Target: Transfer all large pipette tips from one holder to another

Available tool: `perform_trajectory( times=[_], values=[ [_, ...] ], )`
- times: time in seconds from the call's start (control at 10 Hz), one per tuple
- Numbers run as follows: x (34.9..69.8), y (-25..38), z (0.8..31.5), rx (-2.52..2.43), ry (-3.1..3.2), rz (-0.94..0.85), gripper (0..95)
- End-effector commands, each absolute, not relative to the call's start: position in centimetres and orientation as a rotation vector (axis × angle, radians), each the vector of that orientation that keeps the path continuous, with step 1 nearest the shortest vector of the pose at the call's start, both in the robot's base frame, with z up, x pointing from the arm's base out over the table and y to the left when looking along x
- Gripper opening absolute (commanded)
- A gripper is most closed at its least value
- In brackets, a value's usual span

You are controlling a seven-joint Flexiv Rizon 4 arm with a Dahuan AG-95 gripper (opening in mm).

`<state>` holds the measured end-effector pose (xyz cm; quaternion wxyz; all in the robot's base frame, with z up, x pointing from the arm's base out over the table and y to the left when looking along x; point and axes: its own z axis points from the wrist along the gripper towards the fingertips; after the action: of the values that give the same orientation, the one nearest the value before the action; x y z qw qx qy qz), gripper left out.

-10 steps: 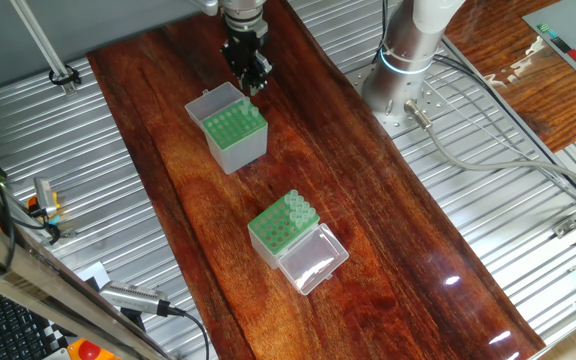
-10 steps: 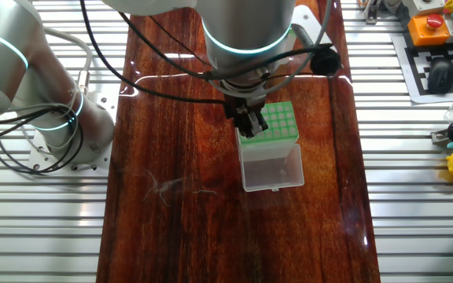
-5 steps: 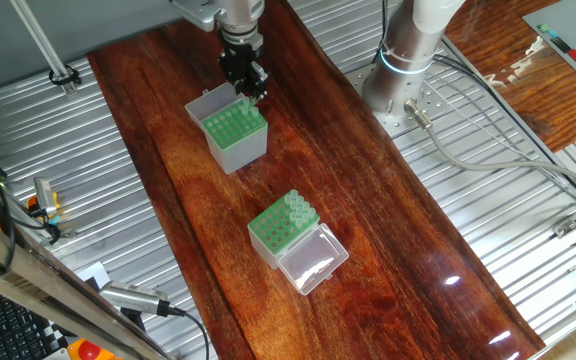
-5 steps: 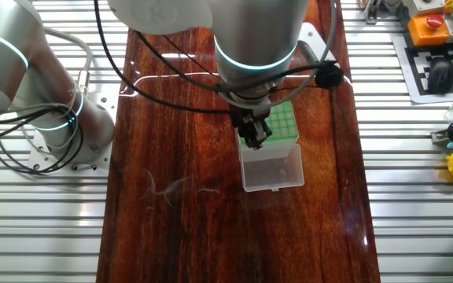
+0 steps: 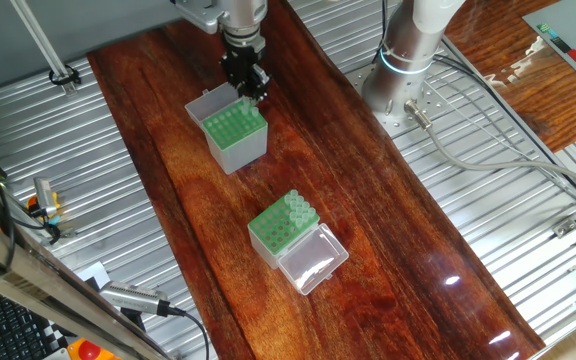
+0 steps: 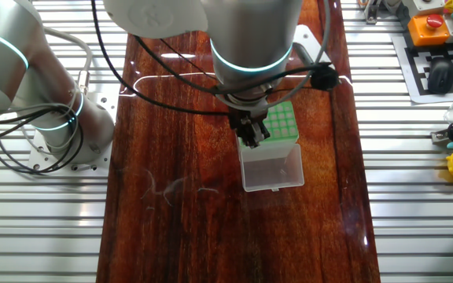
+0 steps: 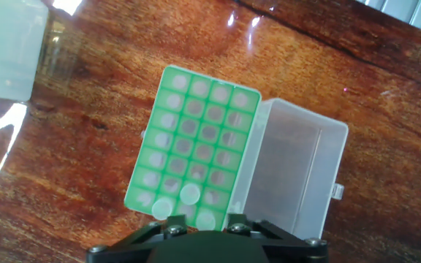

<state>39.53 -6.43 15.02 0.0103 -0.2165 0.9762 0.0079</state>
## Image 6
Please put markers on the red emergency stop button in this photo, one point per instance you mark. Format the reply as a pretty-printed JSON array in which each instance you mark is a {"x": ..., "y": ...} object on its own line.
[{"x": 434, "y": 20}]

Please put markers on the yellow button box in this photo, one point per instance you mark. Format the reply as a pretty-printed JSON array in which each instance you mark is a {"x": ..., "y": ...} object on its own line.
[{"x": 423, "y": 37}]

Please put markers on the black computer mouse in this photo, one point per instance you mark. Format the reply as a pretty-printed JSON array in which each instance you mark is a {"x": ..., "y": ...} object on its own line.
[{"x": 440, "y": 76}]

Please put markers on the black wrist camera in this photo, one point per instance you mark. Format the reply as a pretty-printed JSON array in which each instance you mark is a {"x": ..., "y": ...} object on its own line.
[{"x": 324, "y": 77}]

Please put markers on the tall translucent green tip box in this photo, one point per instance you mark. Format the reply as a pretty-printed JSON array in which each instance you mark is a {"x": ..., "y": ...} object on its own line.
[{"x": 273, "y": 173}]

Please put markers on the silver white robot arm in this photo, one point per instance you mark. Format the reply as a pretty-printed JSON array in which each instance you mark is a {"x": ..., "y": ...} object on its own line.
[{"x": 250, "y": 39}]

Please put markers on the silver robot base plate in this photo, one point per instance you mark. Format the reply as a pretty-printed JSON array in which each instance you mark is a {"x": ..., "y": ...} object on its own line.
[{"x": 106, "y": 104}]

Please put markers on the glossy brown wooden board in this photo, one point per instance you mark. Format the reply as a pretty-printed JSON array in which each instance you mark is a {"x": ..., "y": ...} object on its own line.
[{"x": 191, "y": 236}]

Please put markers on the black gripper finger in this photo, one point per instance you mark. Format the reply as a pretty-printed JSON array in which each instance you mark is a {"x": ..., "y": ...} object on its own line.
[
  {"x": 247, "y": 137},
  {"x": 261, "y": 131}
]

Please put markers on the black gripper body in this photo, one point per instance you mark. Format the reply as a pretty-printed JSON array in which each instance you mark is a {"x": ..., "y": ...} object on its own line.
[{"x": 244, "y": 118}]

